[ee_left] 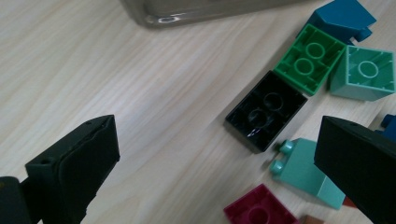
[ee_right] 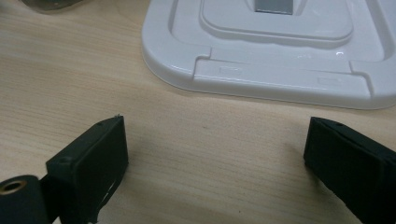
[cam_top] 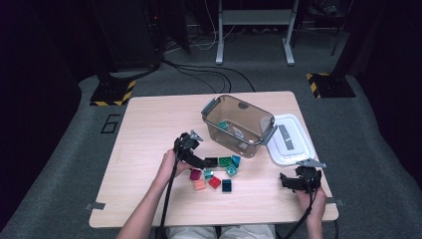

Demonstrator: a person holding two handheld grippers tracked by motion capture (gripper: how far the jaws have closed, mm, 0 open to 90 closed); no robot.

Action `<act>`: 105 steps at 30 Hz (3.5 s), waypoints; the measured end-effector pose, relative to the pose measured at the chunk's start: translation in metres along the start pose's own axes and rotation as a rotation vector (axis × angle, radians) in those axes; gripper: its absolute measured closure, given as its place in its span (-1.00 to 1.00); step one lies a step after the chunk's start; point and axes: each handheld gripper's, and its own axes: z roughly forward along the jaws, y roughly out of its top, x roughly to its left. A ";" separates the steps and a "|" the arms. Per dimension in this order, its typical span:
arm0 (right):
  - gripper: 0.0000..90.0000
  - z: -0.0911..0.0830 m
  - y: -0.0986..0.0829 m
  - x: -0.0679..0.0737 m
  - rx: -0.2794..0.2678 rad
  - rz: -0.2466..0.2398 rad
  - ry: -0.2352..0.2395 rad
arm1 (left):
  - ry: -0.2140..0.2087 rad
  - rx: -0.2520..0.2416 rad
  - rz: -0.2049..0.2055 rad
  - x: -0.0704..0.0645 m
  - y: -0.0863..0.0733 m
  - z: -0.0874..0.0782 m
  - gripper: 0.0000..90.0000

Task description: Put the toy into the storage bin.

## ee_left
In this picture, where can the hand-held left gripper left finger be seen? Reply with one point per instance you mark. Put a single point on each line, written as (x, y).
(74, 168)

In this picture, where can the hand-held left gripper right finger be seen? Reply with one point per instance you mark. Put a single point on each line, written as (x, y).
(361, 161)

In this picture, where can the red toy block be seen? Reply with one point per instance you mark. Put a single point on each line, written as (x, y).
(348, 202)

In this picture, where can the dark blue toy block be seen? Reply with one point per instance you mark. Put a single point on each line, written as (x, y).
(389, 126)

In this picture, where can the mint sloped toy block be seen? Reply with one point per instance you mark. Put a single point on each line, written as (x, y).
(305, 174)

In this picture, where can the turquoise square toy block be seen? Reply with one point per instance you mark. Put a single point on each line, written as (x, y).
(364, 74)

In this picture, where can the black toy block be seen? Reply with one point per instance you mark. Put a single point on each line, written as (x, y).
(266, 112)

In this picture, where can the maroon toy block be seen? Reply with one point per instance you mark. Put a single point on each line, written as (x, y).
(258, 208)

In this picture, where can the green toy block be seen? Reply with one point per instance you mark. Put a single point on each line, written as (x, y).
(309, 59)

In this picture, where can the clear brown plastic storage box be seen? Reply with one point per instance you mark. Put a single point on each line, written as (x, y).
(202, 11)

